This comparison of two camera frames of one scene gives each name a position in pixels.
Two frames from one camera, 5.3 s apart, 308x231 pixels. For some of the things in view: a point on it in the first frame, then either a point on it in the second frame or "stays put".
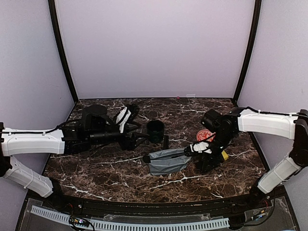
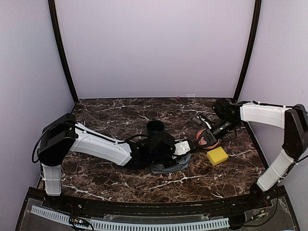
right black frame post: x=249 y=54 stays put
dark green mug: x=155 y=131 stays put
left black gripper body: x=127 y=143 to x=172 y=163
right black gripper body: x=212 y=159 to x=211 y=136
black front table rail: x=211 y=208 stays put
